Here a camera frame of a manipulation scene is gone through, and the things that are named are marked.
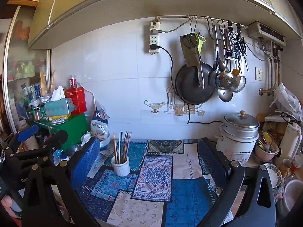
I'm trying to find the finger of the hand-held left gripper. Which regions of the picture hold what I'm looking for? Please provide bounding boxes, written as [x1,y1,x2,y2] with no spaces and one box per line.
[5,124,39,155]
[9,130,69,169]

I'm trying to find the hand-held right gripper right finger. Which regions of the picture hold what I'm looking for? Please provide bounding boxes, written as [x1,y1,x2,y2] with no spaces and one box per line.
[197,138,276,227]

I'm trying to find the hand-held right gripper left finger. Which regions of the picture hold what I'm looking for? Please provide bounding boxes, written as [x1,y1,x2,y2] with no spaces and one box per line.
[21,138,102,227]

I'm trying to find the white ceramic cup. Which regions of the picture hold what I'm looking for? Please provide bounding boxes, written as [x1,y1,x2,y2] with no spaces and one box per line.
[110,155,131,177]

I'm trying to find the pink bowl with utensils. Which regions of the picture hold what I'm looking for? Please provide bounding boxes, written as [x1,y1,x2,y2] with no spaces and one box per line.
[254,132,280,163]

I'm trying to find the person's left hand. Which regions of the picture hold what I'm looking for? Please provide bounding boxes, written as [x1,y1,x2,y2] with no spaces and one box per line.
[0,195,14,215]

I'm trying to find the green metal box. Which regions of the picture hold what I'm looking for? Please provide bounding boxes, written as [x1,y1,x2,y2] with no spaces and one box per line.
[34,113,89,152]

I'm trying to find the spice jars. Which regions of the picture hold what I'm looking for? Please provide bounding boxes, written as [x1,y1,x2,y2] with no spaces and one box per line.
[33,106,47,121]

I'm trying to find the white rice cooker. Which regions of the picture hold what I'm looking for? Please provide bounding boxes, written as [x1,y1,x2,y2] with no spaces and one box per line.
[215,110,260,166]

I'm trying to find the teal tissue box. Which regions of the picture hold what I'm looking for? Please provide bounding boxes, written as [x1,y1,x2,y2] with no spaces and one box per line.
[44,86,76,118]

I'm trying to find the white printed plastic bag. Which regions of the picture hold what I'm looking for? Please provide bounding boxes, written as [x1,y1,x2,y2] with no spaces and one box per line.
[90,100,111,143]

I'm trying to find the red tin box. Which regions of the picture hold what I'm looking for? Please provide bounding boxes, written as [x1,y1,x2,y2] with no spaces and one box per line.
[66,87,87,114]

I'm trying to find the patterned patchwork tablecloth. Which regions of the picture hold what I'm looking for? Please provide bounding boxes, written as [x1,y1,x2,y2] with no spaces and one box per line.
[77,139,239,227]

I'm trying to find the steel ladle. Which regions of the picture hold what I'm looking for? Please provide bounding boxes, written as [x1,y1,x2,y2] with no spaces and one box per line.
[217,52,234,103]

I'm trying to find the patterned plate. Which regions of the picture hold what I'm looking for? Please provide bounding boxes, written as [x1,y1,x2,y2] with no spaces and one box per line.
[261,162,283,189]

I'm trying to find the glass-door cabinet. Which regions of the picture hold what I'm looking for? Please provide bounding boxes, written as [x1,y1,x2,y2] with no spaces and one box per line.
[2,6,52,135]

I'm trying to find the black wok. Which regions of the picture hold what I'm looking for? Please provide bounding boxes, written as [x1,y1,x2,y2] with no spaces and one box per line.
[175,62,217,105]

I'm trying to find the steel skimmer spoon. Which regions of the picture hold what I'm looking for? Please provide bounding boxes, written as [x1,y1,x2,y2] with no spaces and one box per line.
[214,25,235,90]

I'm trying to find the white electric kettle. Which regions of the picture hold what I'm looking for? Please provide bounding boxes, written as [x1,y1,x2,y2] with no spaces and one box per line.
[274,122,302,169]

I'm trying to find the white bucket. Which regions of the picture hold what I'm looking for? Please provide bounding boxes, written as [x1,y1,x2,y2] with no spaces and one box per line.
[283,179,303,218]

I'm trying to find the clear plastic bag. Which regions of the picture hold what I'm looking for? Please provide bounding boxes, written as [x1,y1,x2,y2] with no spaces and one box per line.
[269,82,302,121]

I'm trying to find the steel cleaver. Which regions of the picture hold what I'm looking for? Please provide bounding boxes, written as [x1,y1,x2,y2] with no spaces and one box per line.
[179,33,205,89]

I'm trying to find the water heater pipes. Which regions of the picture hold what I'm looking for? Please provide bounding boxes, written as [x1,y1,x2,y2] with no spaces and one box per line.
[259,40,283,96]

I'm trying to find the green peeler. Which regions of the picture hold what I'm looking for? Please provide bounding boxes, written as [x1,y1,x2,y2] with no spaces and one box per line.
[195,33,206,55]

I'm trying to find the hanging dark scissors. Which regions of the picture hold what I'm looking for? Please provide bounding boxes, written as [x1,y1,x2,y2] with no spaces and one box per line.
[235,36,250,73]

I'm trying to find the white power strip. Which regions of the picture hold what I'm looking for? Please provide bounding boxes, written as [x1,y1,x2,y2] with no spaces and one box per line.
[148,34,160,54]

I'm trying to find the beige water heater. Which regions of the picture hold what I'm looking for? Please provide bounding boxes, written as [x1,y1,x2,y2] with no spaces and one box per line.
[247,20,287,46]

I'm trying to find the white plug adapter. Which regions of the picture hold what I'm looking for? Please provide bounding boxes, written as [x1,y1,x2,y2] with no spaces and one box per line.
[150,20,162,34]

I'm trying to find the wire strainer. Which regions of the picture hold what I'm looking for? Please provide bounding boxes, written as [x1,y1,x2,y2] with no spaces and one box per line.
[233,74,247,93]

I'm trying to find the black power cable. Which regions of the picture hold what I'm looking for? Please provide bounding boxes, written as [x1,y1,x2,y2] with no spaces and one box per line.
[151,44,224,125]

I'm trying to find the grey cable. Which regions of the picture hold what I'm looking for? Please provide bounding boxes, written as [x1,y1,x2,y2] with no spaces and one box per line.
[158,16,213,33]

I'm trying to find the metal hanging rail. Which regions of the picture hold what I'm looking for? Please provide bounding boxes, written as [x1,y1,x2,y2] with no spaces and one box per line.
[156,15,249,29]

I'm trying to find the yellow wall cabinet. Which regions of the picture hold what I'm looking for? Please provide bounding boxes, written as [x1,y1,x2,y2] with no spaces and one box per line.
[28,0,299,51]

